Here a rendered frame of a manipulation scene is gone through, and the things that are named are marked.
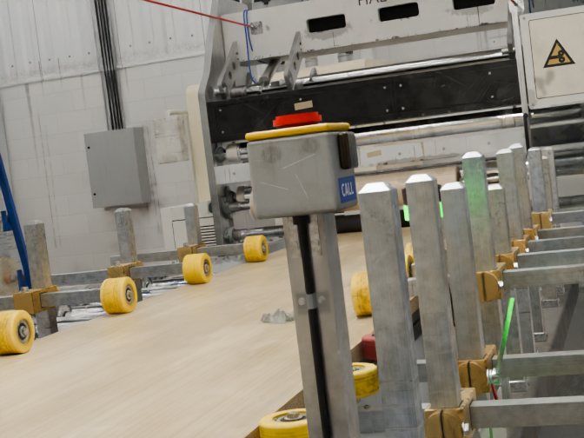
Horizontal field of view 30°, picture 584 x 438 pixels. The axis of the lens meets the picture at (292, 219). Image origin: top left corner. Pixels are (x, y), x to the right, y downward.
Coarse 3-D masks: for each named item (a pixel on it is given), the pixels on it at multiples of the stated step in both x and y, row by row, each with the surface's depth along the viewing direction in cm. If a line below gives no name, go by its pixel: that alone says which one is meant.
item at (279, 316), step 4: (276, 312) 204; (280, 312) 201; (284, 312) 200; (292, 312) 203; (264, 316) 204; (268, 316) 202; (272, 316) 204; (276, 316) 201; (280, 316) 200; (284, 316) 200; (288, 316) 201; (292, 316) 202; (260, 320) 205; (264, 320) 202; (268, 320) 202; (272, 320) 202; (276, 320) 201; (280, 320) 200; (284, 320) 200; (288, 320) 200; (292, 320) 200
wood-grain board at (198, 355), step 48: (192, 288) 280; (240, 288) 267; (288, 288) 255; (48, 336) 220; (96, 336) 212; (144, 336) 204; (192, 336) 197; (240, 336) 190; (288, 336) 184; (0, 384) 171; (48, 384) 166; (96, 384) 161; (144, 384) 156; (192, 384) 152; (240, 384) 148; (288, 384) 144; (0, 432) 136; (48, 432) 133; (96, 432) 130; (144, 432) 127; (192, 432) 124; (240, 432) 121
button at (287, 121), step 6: (294, 114) 87; (300, 114) 87; (306, 114) 87; (312, 114) 87; (276, 120) 88; (282, 120) 87; (288, 120) 87; (294, 120) 87; (300, 120) 87; (306, 120) 87; (312, 120) 87; (318, 120) 88; (276, 126) 88; (282, 126) 87; (288, 126) 87; (294, 126) 87
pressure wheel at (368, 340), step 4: (364, 336) 171; (368, 336) 170; (372, 336) 170; (364, 340) 169; (368, 340) 168; (372, 340) 168; (364, 344) 169; (368, 344) 168; (372, 344) 168; (364, 348) 169; (368, 348) 168; (372, 348) 168; (364, 352) 170; (368, 352) 168; (372, 352) 168; (364, 356) 170; (368, 356) 168; (372, 356) 168; (376, 356) 167; (368, 360) 169; (372, 360) 168; (376, 360) 167
